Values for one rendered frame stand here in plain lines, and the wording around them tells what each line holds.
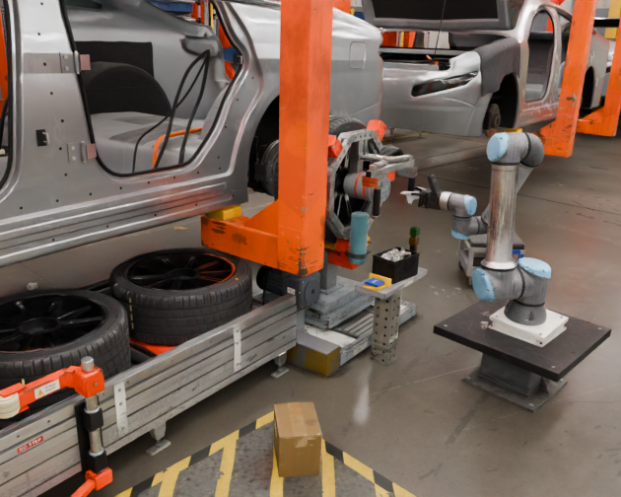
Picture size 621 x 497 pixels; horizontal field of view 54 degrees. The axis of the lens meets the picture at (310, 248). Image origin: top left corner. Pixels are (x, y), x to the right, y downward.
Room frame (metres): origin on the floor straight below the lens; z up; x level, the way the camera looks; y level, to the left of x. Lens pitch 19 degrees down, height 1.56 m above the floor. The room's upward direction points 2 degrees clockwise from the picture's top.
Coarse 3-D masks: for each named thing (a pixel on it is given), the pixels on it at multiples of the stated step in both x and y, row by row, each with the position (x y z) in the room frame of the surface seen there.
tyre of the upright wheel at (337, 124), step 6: (330, 120) 3.11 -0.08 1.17; (336, 120) 3.09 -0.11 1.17; (342, 120) 3.10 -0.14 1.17; (348, 120) 3.13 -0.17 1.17; (354, 120) 3.17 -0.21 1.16; (330, 126) 3.04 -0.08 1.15; (336, 126) 3.05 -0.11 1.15; (342, 126) 3.08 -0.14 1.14; (348, 126) 3.12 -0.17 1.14; (354, 126) 3.17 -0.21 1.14; (360, 126) 3.21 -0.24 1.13; (366, 126) 3.27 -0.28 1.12; (330, 132) 3.01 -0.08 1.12; (336, 132) 3.04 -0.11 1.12; (342, 132) 3.09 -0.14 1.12; (276, 162) 3.03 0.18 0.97; (372, 162) 3.33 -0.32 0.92; (276, 168) 3.01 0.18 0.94; (276, 174) 3.00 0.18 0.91; (276, 180) 2.99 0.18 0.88; (276, 186) 2.99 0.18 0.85; (276, 192) 2.99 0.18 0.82; (276, 198) 3.00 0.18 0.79; (366, 204) 3.30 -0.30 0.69; (330, 234) 3.03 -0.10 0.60; (324, 240) 3.00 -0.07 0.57; (330, 240) 3.03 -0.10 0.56
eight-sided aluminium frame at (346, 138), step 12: (348, 132) 3.06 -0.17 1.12; (360, 132) 3.07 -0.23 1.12; (372, 132) 3.15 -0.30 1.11; (348, 144) 2.99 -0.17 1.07; (372, 144) 3.24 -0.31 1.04; (336, 168) 2.90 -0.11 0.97; (372, 204) 3.27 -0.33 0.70; (336, 216) 2.92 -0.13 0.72; (336, 228) 2.93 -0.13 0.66; (348, 228) 3.09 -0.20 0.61
